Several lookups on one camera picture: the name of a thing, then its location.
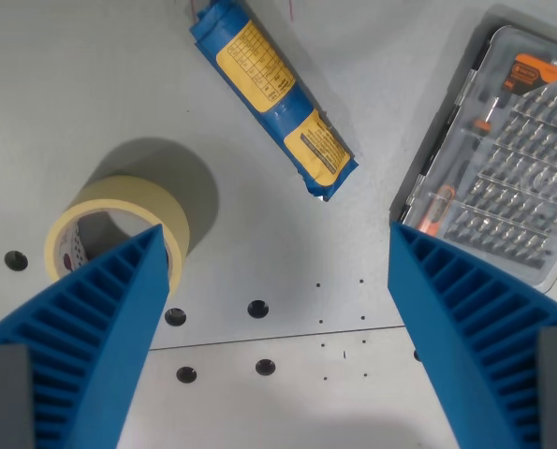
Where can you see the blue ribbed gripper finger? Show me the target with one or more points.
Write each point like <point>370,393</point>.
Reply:
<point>86,327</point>
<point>474,337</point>

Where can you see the blue bag with yellow labels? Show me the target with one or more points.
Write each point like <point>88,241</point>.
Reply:
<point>278,93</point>

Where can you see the beige masking tape roll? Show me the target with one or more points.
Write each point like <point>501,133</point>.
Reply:
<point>133,201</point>

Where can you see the clear screwdriver bit set case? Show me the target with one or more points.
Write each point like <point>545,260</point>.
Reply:
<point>498,154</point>

